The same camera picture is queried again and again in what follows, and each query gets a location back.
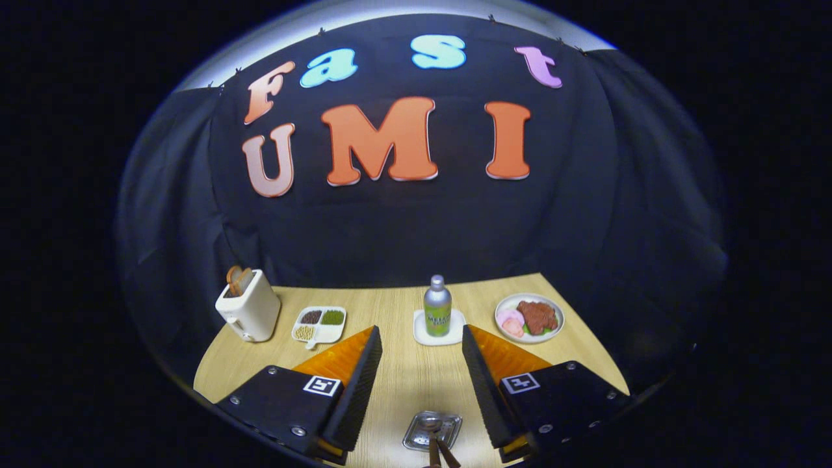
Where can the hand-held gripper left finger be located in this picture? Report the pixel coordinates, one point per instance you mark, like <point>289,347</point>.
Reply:
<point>357,396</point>

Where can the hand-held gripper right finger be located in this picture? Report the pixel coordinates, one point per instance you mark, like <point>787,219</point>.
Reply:
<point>484,396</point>

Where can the white divided snack dish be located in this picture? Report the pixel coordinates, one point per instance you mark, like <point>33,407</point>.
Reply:
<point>333,333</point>

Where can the pink ham slice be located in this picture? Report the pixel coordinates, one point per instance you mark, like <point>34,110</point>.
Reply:
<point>510,323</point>

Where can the pile of yellow soybeans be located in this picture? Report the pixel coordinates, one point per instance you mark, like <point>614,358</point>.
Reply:
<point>305,333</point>

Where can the pile of green beans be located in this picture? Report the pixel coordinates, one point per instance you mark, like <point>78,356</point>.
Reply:
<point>333,317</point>

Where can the white square coaster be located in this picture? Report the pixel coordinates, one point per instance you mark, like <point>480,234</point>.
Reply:
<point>421,335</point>

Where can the green leaf garnish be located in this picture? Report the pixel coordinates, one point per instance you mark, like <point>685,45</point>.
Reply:
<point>547,331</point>

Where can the pile of dark red beans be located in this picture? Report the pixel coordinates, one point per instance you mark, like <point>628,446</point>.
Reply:
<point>311,317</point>

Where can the white plate with food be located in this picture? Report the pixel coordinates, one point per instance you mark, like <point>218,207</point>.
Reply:
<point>504,304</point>

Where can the brown meat piece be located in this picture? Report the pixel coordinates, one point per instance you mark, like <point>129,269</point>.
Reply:
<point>536,315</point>

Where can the green soda bottle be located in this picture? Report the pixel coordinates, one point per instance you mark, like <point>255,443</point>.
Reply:
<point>437,312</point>

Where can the cream toaster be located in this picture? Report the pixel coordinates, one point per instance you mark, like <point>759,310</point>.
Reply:
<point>257,312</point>

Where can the light brown bread slice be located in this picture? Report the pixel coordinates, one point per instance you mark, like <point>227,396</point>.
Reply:
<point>244,279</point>

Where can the dark brown bread slice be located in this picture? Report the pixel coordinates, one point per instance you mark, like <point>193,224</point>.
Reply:
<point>232,279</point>

